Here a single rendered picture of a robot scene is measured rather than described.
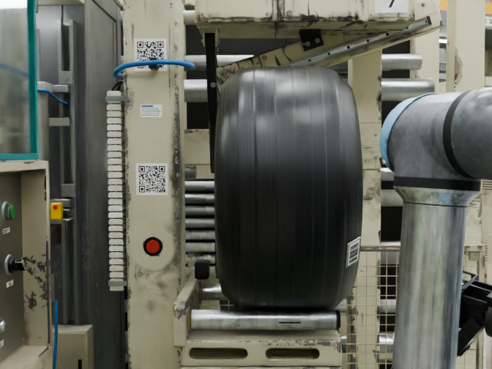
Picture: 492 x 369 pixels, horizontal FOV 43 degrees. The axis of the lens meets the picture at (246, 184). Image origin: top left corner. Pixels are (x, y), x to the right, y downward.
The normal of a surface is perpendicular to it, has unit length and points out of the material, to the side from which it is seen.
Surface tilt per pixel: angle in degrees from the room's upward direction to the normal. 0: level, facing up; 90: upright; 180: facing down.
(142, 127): 90
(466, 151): 114
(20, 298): 90
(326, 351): 90
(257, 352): 90
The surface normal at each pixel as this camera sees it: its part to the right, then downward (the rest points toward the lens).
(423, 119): -0.84, -0.30
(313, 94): -0.01, -0.67
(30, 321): -0.02, 0.05
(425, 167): -0.54, -0.02
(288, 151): -0.02, -0.27
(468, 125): -0.72, -0.05
